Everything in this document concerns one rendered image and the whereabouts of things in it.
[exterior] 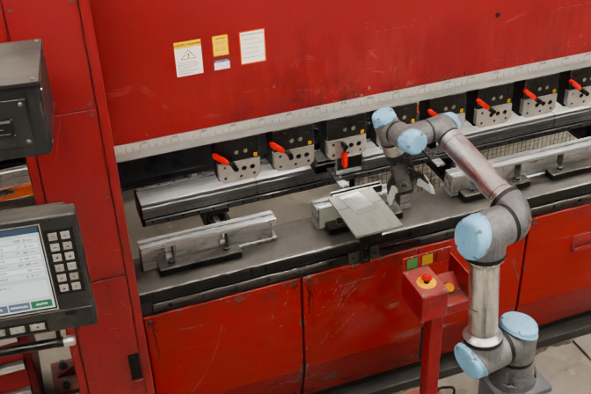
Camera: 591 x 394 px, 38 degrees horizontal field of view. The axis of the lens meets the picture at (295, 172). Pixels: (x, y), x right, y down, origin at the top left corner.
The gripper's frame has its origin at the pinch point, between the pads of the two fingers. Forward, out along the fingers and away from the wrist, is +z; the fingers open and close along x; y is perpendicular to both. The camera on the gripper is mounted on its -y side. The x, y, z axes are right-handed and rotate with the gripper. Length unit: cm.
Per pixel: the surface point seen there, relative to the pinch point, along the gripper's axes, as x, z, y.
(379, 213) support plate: 14.8, 16.5, 18.6
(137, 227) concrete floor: 166, 85, 144
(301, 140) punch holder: 32.3, -18.2, 26.0
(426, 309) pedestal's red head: 7.6, 46.2, -4.1
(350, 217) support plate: 24.7, 13.1, 16.2
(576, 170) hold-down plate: -60, 55, 59
